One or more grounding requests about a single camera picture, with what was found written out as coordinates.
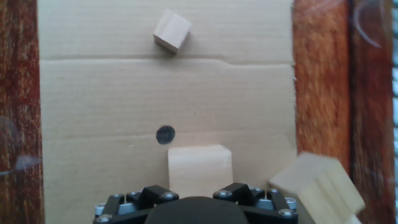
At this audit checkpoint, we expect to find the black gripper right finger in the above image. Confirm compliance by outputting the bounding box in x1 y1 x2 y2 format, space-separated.
213 182 299 224

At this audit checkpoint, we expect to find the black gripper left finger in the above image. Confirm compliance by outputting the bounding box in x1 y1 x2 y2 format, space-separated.
93 185 180 224

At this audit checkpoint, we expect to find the brown cardboard sheet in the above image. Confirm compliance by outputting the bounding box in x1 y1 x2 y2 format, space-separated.
36 0 299 224

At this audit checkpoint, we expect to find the reddish brown wooden board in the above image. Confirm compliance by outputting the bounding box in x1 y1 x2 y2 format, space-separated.
0 0 397 224

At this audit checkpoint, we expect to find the small wooden cube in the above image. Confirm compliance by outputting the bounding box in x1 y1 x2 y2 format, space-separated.
152 8 193 55

